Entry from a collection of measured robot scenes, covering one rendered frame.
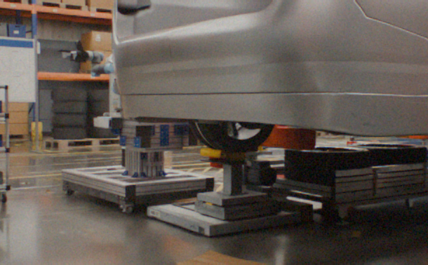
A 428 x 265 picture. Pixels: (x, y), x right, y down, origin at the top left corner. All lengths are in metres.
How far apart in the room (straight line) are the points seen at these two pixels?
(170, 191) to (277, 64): 2.73
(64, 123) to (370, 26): 9.52
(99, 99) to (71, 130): 0.83
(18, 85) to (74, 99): 1.59
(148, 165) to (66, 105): 6.50
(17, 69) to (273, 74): 8.15
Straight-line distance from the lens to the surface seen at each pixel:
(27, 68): 10.19
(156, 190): 4.73
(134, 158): 5.04
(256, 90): 2.31
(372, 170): 4.48
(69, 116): 11.36
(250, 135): 4.10
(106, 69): 4.56
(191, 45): 2.57
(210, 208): 4.03
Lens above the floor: 0.87
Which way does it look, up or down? 3 degrees down
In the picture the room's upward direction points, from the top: straight up
